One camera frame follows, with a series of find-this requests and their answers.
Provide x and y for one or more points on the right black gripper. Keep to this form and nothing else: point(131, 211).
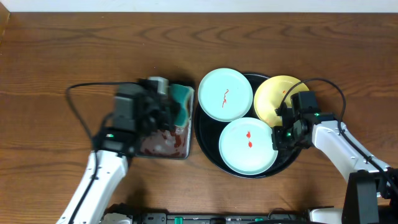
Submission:
point(278, 143)

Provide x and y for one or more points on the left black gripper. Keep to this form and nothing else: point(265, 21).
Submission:
point(168, 112)

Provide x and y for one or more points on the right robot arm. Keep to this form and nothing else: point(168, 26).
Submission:
point(371, 192)

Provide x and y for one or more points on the yellow plate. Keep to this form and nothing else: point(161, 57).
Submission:
point(269, 96)

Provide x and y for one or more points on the round black tray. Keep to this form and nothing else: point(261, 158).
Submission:
point(208, 130)

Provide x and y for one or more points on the green yellow sponge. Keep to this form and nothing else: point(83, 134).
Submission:
point(182, 95)

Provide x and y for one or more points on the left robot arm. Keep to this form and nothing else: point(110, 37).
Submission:
point(111, 153)

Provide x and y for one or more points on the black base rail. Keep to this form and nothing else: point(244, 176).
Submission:
point(122, 213)

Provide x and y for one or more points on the light blue plate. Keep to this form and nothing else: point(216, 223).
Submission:
point(245, 146)
point(225, 94)

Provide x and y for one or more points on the rectangular metal baking tray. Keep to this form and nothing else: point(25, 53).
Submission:
point(170, 145)

